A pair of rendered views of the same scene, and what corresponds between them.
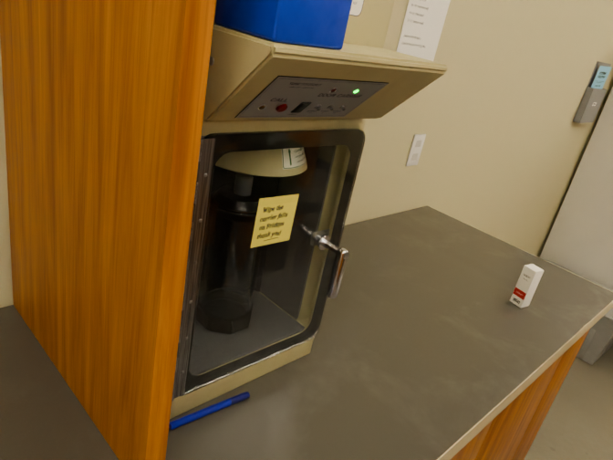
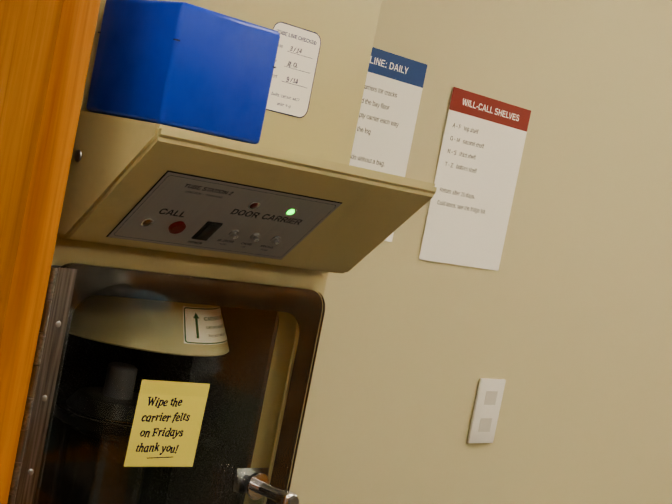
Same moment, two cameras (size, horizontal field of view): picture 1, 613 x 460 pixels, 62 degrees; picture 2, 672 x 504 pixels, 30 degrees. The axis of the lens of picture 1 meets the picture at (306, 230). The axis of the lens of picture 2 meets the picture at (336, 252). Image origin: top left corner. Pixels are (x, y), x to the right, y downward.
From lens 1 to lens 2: 0.42 m
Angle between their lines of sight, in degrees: 21
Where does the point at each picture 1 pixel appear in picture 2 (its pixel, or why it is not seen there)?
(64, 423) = not seen: outside the picture
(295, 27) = (189, 108)
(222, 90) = (90, 192)
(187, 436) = not seen: outside the picture
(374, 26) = (330, 133)
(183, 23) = (46, 93)
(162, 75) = (12, 158)
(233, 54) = (108, 143)
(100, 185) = not seen: outside the picture
